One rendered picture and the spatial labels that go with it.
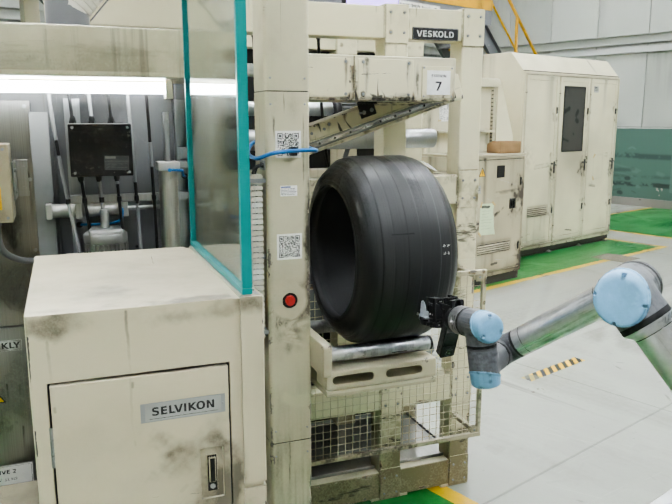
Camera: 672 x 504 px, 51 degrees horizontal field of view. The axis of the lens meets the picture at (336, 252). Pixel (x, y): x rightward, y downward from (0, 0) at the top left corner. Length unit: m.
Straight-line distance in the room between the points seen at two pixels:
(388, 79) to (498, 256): 4.80
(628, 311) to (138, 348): 0.98
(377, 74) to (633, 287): 1.18
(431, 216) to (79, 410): 1.11
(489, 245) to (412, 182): 4.89
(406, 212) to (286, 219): 0.34
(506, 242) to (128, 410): 6.05
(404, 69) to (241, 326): 1.36
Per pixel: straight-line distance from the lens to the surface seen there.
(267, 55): 1.99
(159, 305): 1.25
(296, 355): 2.12
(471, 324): 1.75
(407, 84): 2.43
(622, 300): 1.59
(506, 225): 7.08
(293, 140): 2.00
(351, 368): 2.09
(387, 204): 1.96
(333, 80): 2.32
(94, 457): 1.33
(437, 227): 2.00
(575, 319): 1.80
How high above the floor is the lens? 1.58
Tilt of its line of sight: 11 degrees down
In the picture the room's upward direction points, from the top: straight up
